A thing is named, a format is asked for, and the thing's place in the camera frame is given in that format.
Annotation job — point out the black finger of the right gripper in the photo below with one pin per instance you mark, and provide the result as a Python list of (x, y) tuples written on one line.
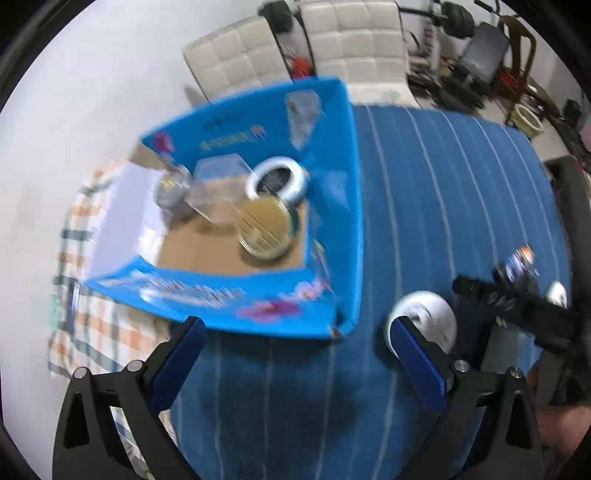
[(549, 323)]

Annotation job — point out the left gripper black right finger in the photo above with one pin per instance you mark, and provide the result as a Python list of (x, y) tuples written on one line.
[(486, 426)]

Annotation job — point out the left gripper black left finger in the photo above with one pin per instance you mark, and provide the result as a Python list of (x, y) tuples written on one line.
[(87, 444)]

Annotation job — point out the white rounded speaker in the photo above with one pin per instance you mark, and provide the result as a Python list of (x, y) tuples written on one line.
[(431, 315)]

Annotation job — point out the clear acrylic square box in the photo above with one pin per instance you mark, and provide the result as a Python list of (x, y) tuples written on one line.
[(217, 190)]

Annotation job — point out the keys with flashlight keychain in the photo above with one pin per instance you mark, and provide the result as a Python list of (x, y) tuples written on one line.
[(517, 272)]

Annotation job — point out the person's right hand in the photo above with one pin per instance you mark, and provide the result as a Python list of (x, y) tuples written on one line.
[(564, 432)]

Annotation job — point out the checked orange green cloth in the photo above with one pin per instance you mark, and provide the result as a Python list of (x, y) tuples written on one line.
[(88, 329)]

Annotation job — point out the blue striped tablecloth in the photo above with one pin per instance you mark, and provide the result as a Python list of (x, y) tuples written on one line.
[(444, 195)]

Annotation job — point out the cream round bin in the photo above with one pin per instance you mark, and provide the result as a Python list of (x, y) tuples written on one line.
[(523, 119)]

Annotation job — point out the silver round tin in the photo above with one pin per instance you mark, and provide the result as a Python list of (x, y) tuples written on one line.
[(171, 190)]

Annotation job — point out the wooden chair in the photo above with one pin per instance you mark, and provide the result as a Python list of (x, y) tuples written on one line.
[(511, 82)]

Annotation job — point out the blue cardboard milk box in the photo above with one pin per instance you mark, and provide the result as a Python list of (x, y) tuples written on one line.
[(147, 259)]

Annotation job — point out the gold round tin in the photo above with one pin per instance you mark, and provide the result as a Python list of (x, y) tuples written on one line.
[(267, 227)]

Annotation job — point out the white jar with black base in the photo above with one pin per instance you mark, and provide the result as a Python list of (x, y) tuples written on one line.
[(279, 176)]

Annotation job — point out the white padded chair right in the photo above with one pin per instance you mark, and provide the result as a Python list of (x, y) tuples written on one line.
[(362, 43)]

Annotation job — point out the white padded chair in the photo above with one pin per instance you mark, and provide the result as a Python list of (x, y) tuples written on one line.
[(240, 57), (362, 43)]

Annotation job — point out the white padded chair left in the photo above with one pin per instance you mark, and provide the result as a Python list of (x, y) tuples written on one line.
[(240, 57)]

